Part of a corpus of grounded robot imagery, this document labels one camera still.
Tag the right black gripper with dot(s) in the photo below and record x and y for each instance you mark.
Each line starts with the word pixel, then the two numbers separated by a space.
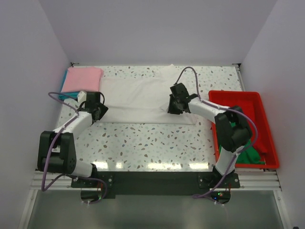
pixel 171 109

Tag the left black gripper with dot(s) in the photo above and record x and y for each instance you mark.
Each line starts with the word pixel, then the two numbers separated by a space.
pixel 104 109

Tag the white t shirt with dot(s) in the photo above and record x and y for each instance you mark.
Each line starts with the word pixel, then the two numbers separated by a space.
pixel 142 98

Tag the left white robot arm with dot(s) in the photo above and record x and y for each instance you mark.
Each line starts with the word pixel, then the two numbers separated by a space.
pixel 57 152

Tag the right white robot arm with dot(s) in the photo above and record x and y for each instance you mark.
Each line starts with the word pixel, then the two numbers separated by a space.
pixel 232 128

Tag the folded pink t shirt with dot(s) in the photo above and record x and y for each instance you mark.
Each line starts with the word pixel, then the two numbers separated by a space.
pixel 82 79

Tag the folded teal t shirt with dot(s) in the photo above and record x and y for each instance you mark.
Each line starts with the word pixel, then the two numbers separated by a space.
pixel 72 95

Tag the red plastic bin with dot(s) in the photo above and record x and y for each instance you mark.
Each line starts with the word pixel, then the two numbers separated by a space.
pixel 252 106

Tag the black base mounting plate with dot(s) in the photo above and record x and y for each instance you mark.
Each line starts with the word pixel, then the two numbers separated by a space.
pixel 112 184

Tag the green t shirt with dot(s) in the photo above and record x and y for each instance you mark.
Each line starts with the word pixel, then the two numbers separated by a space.
pixel 249 156

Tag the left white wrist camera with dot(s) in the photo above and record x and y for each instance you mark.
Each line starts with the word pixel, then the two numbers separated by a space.
pixel 81 97

